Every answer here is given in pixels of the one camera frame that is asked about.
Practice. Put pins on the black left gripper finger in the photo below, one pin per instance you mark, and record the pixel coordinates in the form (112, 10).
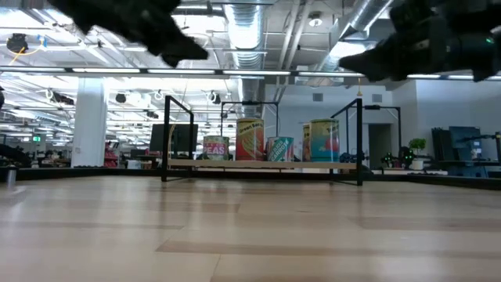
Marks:
(173, 62)
(184, 49)

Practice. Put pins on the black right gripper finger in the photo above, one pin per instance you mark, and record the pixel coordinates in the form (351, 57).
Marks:
(372, 56)
(377, 72)

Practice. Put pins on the tomato can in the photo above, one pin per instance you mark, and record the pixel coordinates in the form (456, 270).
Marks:
(325, 141)

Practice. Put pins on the short pink peas can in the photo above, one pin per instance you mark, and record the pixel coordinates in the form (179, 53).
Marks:
(216, 149)

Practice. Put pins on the corn can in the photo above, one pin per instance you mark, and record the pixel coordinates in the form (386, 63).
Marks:
(306, 145)

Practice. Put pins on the green beans can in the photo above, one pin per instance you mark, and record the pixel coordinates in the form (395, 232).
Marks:
(249, 141)

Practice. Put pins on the short carrots can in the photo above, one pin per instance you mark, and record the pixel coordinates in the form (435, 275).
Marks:
(280, 149)

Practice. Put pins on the black-framed wooden shelf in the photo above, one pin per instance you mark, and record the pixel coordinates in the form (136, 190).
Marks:
(254, 164)

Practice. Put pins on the yellow hanging tag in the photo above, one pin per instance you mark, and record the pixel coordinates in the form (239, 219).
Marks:
(359, 93)

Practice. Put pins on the long ceiling light strip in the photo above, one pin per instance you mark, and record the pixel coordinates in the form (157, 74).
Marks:
(109, 71)

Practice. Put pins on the black flat monitor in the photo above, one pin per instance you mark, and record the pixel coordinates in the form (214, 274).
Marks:
(180, 137)

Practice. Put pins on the potted green plant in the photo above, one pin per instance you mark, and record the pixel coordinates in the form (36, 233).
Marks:
(417, 150)

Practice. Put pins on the black green-lit robot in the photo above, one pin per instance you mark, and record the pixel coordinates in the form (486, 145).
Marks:
(403, 158)

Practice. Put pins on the small dark blue robot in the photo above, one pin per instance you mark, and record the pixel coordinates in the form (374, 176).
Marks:
(348, 157)

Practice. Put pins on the white building pillar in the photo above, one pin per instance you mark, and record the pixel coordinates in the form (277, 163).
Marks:
(90, 125)

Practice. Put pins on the dark equipment rack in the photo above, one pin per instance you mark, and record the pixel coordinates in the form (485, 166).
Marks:
(466, 145)

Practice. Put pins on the black ceiling device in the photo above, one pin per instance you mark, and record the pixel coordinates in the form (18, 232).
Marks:
(16, 43)

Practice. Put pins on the green exit sign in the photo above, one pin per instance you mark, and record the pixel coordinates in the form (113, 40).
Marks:
(36, 138)

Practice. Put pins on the slim silver ceiling duct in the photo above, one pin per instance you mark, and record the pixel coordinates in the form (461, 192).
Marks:
(352, 23)

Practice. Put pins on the wide silver ceiling duct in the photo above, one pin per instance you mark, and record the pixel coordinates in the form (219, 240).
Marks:
(246, 31)

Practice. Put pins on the black table edge rail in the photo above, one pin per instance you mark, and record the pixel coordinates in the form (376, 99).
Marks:
(58, 172)

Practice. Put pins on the grey metal post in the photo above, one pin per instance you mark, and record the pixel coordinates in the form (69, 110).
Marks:
(11, 177)

